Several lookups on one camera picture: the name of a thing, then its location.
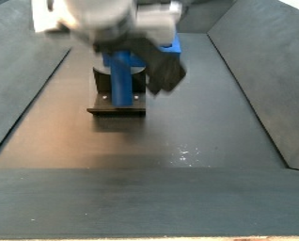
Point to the blue shape-sorting board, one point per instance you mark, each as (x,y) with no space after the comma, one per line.
(133,61)

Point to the dark grey cradle stand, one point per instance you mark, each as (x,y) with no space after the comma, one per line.
(103,105)

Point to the blue cylinder peg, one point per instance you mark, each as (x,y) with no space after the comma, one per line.
(122,83)

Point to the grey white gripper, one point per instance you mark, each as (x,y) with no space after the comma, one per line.
(139,26)

